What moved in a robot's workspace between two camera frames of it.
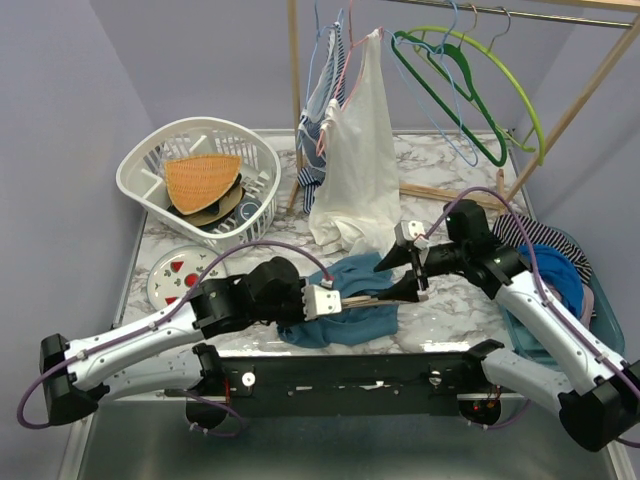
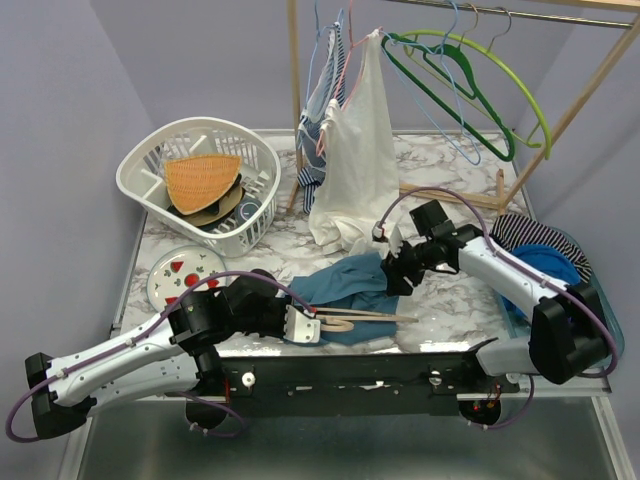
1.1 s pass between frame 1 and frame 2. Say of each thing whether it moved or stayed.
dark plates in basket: stayed
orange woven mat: stayed
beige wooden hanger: moved
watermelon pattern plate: stayed
